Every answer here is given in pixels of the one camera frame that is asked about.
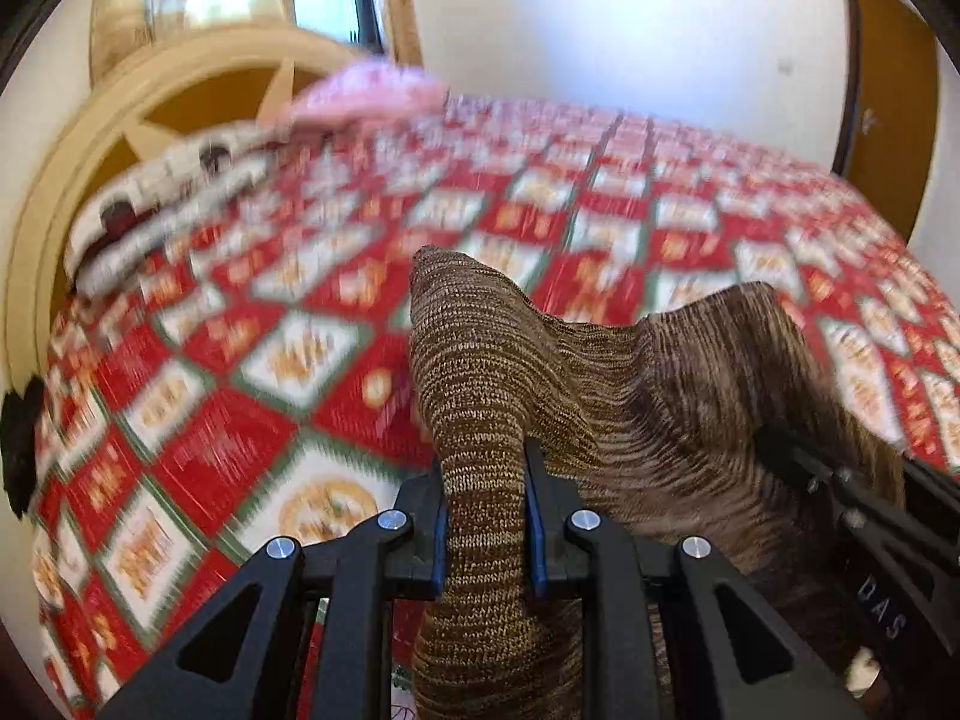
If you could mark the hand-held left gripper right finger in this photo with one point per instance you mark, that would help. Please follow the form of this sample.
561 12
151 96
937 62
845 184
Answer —
534 540

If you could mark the white patterned pillow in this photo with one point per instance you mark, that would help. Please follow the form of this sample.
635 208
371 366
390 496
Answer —
165 202

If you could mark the brown knit sweater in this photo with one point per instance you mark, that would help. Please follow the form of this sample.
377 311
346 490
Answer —
600 427

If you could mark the dark cloth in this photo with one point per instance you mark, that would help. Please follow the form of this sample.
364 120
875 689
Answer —
19 442

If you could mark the pink pillow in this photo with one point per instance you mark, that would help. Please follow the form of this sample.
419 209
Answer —
367 94

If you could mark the beige curtain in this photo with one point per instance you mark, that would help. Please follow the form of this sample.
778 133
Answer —
127 7

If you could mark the red printed bear blanket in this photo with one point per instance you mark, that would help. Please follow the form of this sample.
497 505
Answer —
247 390

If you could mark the cream wooden headboard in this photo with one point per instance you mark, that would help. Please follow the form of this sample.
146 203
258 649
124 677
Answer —
82 165

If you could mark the brown wooden door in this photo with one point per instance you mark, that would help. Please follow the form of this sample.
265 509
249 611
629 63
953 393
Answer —
892 105

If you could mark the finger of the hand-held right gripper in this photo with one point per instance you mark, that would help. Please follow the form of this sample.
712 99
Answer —
802 457

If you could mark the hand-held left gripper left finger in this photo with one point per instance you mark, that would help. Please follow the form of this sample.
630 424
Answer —
438 540

